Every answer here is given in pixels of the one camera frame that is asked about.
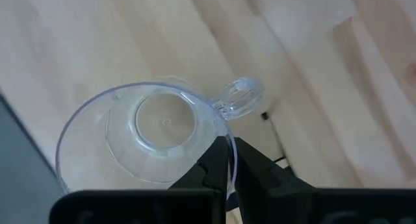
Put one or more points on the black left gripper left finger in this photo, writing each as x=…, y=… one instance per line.
x=211, y=172

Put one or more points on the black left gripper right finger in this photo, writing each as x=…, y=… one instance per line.
x=260, y=175

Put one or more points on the clear plastic mug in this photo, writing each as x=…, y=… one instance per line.
x=97, y=136

